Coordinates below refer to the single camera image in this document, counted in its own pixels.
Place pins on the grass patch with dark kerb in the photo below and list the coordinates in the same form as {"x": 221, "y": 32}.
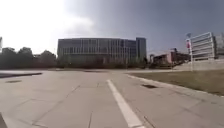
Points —
{"x": 16, "y": 75}

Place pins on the grey concrete slab pavement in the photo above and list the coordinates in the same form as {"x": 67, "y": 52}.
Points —
{"x": 73, "y": 100}

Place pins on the white striped office building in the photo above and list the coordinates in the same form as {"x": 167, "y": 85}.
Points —
{"x": 202, "y": 46}

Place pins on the dark drain cover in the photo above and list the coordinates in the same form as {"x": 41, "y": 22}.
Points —
{"x": 149, "y": 86}

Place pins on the group of dark trees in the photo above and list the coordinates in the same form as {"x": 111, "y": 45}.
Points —
{"x": 23, "y": 59}

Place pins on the pale sand mound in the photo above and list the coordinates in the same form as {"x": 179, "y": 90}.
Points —
{"x": 203, "y": 64}

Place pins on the pole with red sign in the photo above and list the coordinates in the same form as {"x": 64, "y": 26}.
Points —
{"x": 188, "y": 44}

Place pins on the low brown building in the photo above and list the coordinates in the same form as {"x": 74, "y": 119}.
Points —
{"x": 173, "y": 57}

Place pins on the brown grass and dirt field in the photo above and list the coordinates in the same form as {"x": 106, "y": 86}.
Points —
{"x": 190, "y": 79}

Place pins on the large dark glass-fronted building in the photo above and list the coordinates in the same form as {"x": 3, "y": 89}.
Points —
{"x": 100, "y": 50}

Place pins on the pale concrete kerb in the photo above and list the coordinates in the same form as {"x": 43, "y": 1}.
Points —
{"x": 173, "y": 87}

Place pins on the grey glass building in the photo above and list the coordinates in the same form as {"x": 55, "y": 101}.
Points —
{"x": 220, "y": 46}

